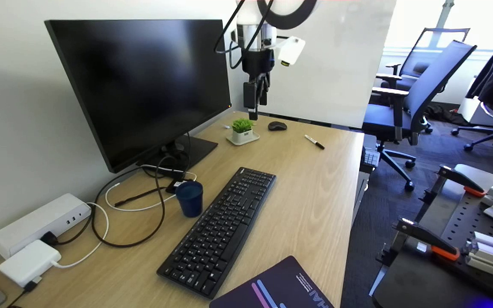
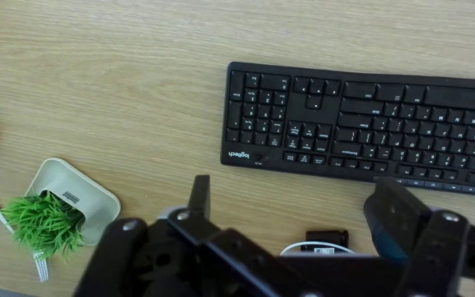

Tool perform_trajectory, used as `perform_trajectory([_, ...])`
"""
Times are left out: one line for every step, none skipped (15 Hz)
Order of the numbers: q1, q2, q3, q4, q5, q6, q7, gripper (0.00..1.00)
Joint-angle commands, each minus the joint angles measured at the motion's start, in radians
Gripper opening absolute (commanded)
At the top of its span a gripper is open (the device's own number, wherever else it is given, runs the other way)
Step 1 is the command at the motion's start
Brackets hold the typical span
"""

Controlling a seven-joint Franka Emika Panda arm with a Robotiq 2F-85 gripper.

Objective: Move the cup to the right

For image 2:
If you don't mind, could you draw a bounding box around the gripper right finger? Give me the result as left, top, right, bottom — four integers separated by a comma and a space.
373, 177, 475, 297

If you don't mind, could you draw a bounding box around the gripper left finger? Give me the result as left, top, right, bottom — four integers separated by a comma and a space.
73, 175, 309, 297

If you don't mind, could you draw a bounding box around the dark blue cup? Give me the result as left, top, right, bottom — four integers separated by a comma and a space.
363, 193, 412, 265

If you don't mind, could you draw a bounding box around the small black box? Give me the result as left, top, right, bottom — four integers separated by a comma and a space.
300, 230, 350, 253

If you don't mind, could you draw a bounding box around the white pot with green plant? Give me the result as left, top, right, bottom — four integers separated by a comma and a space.
0, 158, 121, 260

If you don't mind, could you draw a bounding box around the black computer keyboard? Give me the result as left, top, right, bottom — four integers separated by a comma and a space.
220, 61, 475, 198

